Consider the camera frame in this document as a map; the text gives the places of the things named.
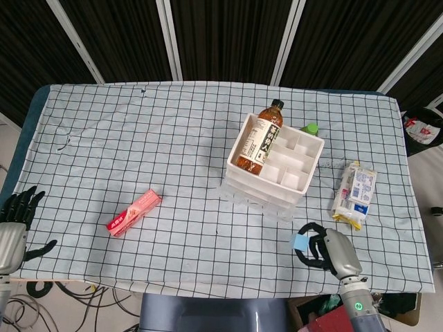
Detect brown tea bottle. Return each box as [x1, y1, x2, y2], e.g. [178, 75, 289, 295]
[235, 98, 285, 176]

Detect white blue snack package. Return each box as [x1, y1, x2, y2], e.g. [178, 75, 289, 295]
[332, 160, 379, 231]

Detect cardboard box with clutter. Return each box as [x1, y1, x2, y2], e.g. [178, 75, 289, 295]
[287, 292, 420, 332]

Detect grey-blue robot torso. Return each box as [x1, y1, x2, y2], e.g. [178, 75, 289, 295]
[139, 293, 296, 332]

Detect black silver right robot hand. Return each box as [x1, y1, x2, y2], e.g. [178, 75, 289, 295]
[293, 222, 363, 278]

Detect blue sticky note pad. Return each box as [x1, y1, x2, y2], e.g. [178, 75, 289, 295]
[293, 233, 311, 252]

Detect red toothpaste box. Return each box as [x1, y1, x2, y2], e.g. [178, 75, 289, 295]
[106, 188, 163, 238]

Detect white partition frame post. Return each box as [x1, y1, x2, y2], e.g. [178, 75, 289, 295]
[377, 13, 443, 95]
[46, 0, 105, 84]
[268, 0, 306, 86]
[155, 0, 183, 82]

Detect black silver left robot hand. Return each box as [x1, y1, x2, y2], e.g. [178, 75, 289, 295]
[0, 185, 58, 275]

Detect black floor cables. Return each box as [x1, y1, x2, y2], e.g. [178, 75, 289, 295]
[0, 280, 143, 332]

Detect blue table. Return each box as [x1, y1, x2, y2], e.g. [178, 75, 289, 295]
[0, 84, 387, 196]

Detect white plastic storage box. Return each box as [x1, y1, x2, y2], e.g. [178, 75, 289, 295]
[217, 112, 325, 222]

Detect white black checked tablecloth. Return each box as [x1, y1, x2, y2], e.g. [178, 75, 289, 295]
[6, 81, 436, 295]

